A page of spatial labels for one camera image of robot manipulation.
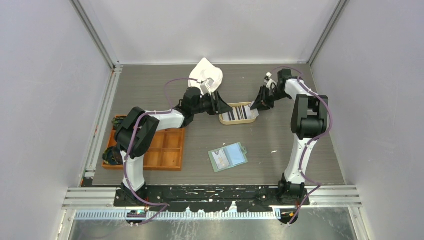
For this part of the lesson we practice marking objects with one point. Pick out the beige oval card tray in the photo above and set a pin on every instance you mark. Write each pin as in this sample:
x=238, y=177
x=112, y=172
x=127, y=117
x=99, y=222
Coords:
x=240, y=114

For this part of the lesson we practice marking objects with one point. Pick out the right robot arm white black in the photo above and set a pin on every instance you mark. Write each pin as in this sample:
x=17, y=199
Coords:
x=309, y=122

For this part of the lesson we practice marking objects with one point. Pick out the aluminium frame rail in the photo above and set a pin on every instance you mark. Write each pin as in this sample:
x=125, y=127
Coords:
x=327, y=196

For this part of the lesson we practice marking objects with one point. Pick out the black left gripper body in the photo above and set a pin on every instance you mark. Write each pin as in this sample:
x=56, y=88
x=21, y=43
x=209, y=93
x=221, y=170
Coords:
x=206, y=105

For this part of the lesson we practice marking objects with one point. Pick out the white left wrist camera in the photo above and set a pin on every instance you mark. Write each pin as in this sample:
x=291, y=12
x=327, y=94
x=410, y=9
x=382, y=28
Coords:
x=206, y=86

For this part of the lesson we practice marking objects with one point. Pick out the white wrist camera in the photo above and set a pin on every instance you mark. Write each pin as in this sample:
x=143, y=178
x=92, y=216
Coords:
x=206, y=86
x=269, y=82

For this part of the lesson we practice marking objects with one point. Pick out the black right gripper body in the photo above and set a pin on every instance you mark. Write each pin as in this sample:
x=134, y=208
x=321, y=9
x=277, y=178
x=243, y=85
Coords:
x=271, y=96

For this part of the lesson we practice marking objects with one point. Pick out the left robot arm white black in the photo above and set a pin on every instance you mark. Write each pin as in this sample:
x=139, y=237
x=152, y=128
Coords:
x=135, y=134

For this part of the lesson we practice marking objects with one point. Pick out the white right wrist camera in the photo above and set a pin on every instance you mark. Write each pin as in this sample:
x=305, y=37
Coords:
x=269, y=82

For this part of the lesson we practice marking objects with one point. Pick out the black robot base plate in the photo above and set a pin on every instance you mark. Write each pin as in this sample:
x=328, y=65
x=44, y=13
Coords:
x=213, y=198

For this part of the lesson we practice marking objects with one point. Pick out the white folded cloth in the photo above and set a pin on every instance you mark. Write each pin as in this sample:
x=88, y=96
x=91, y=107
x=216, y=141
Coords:
x=202, y=71

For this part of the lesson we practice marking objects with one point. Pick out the white credit card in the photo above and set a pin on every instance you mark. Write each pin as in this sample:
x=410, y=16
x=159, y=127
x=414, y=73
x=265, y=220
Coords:
x=221, y=160

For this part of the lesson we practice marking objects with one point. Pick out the silver credit card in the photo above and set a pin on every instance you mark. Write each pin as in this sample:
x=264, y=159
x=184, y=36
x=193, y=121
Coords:
x=227, y=116

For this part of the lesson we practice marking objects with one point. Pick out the green card holder wallet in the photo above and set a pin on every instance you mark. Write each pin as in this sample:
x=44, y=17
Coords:
x=236, y=153

